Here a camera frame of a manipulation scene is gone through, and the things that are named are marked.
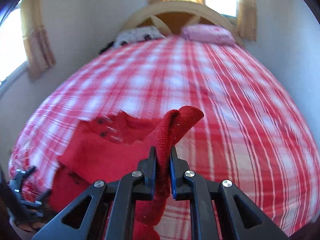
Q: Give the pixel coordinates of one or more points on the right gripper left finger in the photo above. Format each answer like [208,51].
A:
[105,211]

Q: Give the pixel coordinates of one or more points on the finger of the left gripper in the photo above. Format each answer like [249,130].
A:
[20,176]
[39,202]

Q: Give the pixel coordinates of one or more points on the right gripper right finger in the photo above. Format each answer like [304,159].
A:
[218,210]

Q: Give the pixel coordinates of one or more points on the red knitted sweater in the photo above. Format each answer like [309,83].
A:
[107,148]

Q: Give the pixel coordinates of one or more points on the red white plaid bedspread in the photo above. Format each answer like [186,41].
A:
[251,133]

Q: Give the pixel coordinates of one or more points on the beige curtain left window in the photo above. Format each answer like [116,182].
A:
[39,53]

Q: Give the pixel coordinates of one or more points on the beige curtain window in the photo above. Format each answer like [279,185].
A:
[247,20]
[39,53]

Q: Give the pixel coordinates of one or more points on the black object beside pillow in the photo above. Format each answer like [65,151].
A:
[105,48]

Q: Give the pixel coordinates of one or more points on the white pillow with black dots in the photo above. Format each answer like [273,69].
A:
[136,35]

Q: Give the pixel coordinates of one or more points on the pink pillow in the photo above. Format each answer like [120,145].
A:
[207,33]

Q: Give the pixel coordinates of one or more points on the beige curtain right window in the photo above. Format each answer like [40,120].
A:
[247,20]

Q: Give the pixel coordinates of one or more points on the cream wooden headboard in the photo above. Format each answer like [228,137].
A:
[170,16]

